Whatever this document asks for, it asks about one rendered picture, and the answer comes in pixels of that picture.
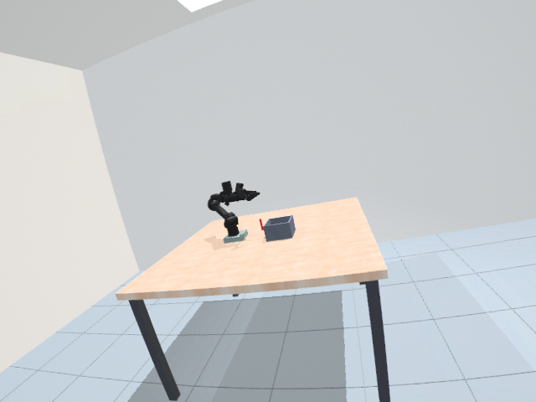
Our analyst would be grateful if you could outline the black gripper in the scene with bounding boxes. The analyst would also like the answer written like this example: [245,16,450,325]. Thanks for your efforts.
[232,188,260,202]

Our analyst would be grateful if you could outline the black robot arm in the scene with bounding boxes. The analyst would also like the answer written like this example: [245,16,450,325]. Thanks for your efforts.
[208,181,244,237]

